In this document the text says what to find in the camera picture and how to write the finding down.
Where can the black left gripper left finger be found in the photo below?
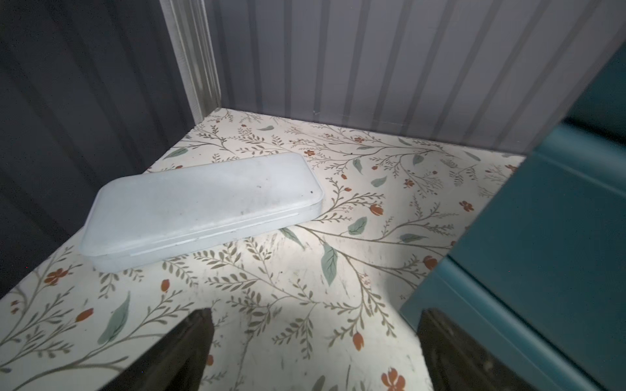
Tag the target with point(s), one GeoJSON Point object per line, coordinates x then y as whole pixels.
{"type": "Point", "coordinates": [176, 362]}

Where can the teal drawer cabinet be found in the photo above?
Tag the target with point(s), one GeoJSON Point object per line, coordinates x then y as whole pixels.
{"type": "Point", "coordinates": [538, 279]}

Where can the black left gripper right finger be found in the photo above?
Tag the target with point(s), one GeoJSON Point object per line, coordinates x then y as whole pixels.
{"type": "Point", "coordinates": [455, 361]}

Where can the translucent white plastic box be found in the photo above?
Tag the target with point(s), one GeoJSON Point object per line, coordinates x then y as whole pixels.
{"type": "Point", "coordinates": [146, 218]}

